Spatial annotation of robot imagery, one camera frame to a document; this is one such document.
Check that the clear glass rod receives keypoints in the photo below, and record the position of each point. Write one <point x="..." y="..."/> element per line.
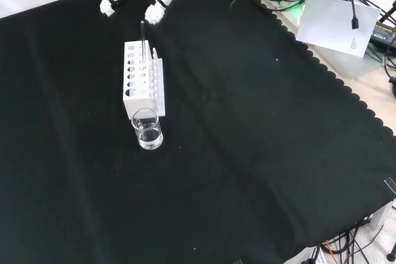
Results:
<point x="143" y="35"/>

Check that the white test tube rack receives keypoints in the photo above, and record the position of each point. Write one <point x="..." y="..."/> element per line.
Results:
<point x="136" y="103"/>

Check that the clear glass beaker with water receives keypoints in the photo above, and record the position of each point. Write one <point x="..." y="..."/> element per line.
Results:
<point x="150" y="137"/>

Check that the black bench cloth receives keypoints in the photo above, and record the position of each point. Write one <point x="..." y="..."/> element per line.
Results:
<point x="247" y="121"/>

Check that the pale board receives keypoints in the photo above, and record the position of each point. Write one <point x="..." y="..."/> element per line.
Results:
<point x="328" y="23"/>

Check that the black power supply yellow label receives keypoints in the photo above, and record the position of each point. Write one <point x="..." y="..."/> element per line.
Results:
<point x="383" y="33"/>

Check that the clear cloth clip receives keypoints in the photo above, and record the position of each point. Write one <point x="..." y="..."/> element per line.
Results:
<point x="390" y="184"/>
<point x="238" y="261"/>

